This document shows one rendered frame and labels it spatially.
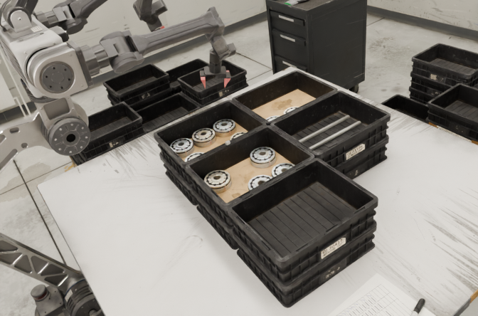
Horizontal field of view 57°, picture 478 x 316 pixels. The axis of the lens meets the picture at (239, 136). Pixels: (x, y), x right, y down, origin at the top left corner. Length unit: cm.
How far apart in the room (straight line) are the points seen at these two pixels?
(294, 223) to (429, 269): 46
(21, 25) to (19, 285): 176
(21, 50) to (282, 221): 96
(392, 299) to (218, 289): 55
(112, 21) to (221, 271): 348
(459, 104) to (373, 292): 158
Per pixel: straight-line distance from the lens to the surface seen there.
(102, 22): 466
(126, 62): 136
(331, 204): 160
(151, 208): 190
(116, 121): 302
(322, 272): 149
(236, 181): 172
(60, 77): 132
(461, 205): 185
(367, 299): 151
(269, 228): 153
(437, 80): 306
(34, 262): 210
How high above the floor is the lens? 193
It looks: 34 degrees down
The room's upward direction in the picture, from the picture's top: 9 degrees counter-clockwise
